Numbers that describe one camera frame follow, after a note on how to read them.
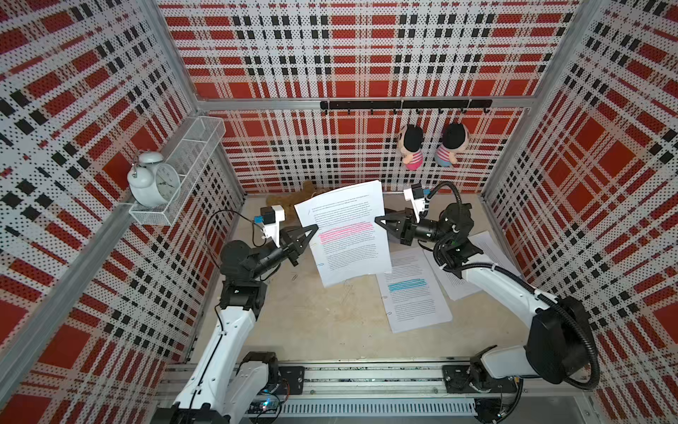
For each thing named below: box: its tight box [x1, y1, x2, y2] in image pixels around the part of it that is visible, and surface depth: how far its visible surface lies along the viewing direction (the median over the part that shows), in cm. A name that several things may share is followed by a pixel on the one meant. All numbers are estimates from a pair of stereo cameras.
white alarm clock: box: [127, 151, 182, 208], surface depth 63 cm
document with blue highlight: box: [376, 248, 453, 334], surface depth 92 cm
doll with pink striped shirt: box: [398, 123, 424, 171], surface depth 98 cm
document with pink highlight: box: [293, 180, 392, 288], surface depth 69 cm
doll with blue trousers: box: [434, 122, 469, 167], surface depth 100 cm
